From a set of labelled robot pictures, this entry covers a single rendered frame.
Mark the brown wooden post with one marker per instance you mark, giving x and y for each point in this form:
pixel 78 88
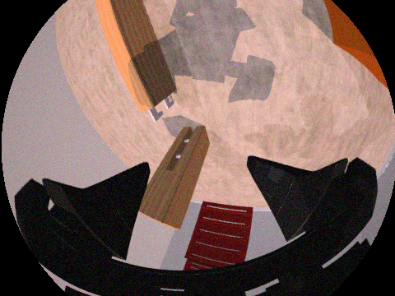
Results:
pixel 169 192

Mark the brown wooden rail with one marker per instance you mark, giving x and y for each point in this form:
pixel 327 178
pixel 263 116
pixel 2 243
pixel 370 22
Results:
pixel 137 53

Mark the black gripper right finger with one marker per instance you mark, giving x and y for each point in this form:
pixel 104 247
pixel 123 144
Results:
pixel 292 193

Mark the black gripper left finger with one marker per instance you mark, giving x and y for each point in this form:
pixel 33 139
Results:
pixel 109 208

